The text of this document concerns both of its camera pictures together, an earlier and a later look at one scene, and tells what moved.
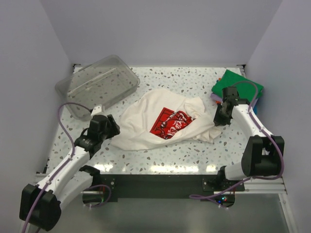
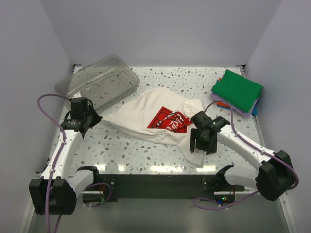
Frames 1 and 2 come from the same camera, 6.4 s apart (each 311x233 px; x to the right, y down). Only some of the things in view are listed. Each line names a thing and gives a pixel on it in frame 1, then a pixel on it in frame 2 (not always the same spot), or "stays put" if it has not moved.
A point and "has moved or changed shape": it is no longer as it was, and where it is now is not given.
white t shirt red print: (161, 117) has moved or changed shape
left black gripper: (114, 128) to (97, 118)
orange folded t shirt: (218, 102) stays put
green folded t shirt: (246, 90) stays put
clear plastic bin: (102, 82) stays put
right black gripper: (217, 121) to (210, 149)
